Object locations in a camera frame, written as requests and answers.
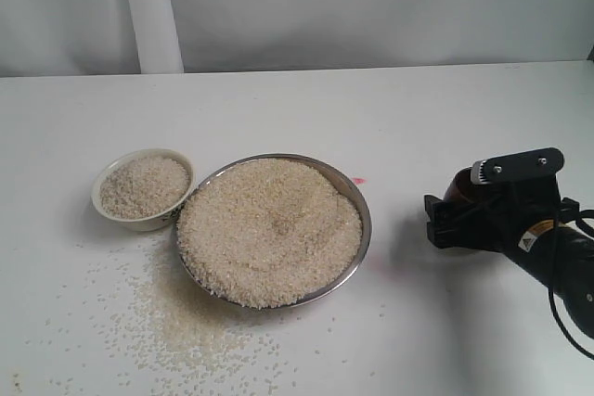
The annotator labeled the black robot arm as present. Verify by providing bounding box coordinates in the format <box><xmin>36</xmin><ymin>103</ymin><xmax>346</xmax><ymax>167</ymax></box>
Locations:
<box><xmin>424</xmin><ymin>172</ymin><xmax>593</xmax><ymax>337</ymax></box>

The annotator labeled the rice heap in tray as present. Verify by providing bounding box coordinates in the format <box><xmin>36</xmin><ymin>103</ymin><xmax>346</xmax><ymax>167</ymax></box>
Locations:
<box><xmin>176</xmin><ymin>158</ymin><xmax>364</xmax><ymax>310</ymax></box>

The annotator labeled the round steel tray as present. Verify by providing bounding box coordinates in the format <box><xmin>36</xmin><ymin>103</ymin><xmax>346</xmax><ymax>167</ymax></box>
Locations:
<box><xmin>175</xmin><ymin>152</ymin><xmax>373</xmax><ymax>310</ymax></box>

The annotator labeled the white ceramic bowl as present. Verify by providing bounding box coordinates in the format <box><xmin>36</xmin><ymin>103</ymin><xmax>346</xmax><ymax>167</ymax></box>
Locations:
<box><xmin>91</xmin><ymin>148</ymin><xmax>195</xmax><ymax>232</ymax></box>

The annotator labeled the spilled rice on table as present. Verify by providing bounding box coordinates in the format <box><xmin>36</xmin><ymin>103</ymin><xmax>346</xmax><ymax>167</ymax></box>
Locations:
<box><xmin>21</xmin><ymin>234</ymin><xmax>394</xmax><ymax>395</ymax></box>

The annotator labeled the brown wooden cup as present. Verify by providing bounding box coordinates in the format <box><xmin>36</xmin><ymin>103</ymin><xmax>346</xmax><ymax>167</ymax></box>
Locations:
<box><xmin>444</xmin><ymin>168</ymin><xmax>482</xmax><ymax>204</ymax></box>

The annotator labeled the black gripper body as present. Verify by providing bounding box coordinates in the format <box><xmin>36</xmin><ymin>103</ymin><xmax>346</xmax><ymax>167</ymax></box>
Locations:
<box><xmin>424</xmin><ymin>177</ymin><xmax>580</xmax><ymax>253</ymax></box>

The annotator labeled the white vertical post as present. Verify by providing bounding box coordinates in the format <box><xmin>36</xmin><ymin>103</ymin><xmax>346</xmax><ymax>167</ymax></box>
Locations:
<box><xmin>128</xmin><ymin>0</ymin><xmax>184</xmax><ymax>74</ymax></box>

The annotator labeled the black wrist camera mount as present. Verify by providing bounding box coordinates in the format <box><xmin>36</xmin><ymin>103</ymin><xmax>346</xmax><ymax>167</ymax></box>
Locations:
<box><xmin>470</xmin><ymin>147</ymin><xmax>564</xmax><ymax>185</ymax></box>

